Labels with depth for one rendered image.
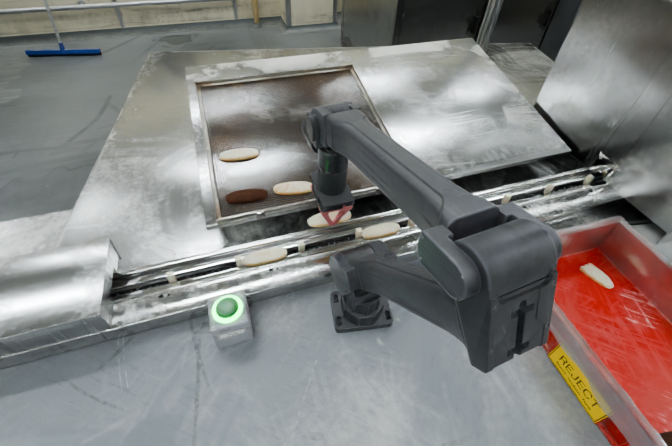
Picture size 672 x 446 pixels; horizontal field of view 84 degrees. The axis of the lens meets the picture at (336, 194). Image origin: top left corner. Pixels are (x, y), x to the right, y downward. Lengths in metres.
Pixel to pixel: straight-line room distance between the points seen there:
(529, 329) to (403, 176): 0.19
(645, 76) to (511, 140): 0.33
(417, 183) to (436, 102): 0.85
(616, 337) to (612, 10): 0.78
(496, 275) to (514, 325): 0.06
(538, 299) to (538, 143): 0.92
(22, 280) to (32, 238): 0.25
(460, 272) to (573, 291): 0.69
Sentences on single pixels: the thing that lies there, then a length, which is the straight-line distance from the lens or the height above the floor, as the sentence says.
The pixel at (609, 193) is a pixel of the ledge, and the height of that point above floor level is 0.86.
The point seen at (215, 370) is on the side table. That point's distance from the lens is 0.79.
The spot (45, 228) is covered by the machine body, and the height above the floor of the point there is 0.82.
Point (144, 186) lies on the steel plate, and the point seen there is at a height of 0.82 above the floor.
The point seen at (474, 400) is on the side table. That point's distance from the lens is 0.80.
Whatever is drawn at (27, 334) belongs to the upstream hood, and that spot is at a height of 0.91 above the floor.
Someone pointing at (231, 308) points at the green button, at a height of 0.91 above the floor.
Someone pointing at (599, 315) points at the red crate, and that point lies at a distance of 1.00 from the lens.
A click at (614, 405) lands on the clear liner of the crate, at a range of 0.81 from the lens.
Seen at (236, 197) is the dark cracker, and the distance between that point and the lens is 0.91.
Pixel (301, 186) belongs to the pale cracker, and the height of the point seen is 0.91.
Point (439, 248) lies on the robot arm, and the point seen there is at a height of 1.28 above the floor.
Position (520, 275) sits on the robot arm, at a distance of 0.35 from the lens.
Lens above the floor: 1.54
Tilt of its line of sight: 45 degrees down
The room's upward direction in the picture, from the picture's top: 3 degrees clockwise
